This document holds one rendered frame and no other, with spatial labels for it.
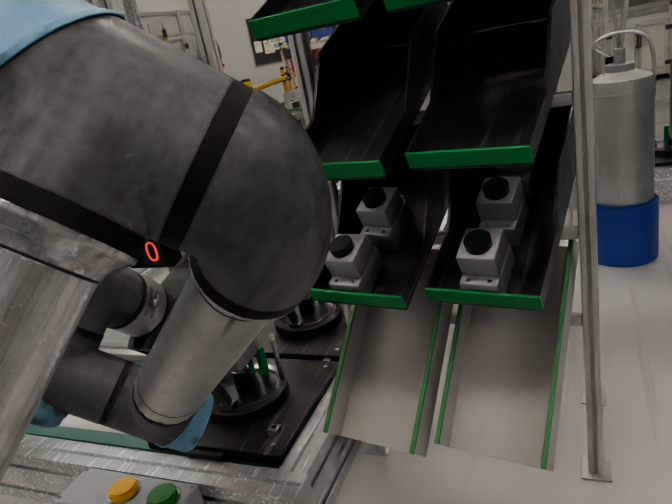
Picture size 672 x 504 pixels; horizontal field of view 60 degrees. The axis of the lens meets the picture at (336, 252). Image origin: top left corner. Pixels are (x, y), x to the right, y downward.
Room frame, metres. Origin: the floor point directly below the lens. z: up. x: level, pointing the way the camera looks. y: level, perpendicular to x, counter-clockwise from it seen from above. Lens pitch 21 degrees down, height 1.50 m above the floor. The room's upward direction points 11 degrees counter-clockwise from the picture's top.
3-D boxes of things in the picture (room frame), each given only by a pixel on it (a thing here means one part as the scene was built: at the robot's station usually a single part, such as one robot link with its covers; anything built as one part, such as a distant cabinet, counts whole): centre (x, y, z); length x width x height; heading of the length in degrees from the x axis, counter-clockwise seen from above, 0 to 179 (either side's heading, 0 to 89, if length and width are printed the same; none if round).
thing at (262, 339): (1.06, 0.08, 1.01); 0.24 x 0.24 x 0.13; 65
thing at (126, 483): (0.67, 0.36, 0.96); 0.04 x 0.04 x 0.02
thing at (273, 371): (0.82, 0.19, 0.98); 0.14 x 0.14 x 0.02
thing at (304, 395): (0.82, 0.19, 0.96); 0.24 x 0.24 x 0.02; 65
